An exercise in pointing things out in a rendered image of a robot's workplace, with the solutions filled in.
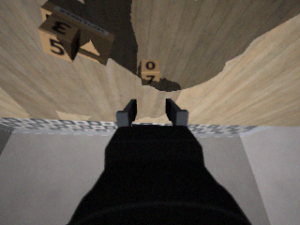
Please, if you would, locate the tan calendar cube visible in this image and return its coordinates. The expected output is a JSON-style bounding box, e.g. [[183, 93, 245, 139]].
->
[[141, 60, 160, 85], [38, 16, 81, 62]]

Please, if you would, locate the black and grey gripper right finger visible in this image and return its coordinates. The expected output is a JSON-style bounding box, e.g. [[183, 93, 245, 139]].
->
[[165, 98, 188, 127]]

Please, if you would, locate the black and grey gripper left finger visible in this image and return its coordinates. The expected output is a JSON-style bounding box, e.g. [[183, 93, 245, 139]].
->
[[116, 99, 137, 128]]

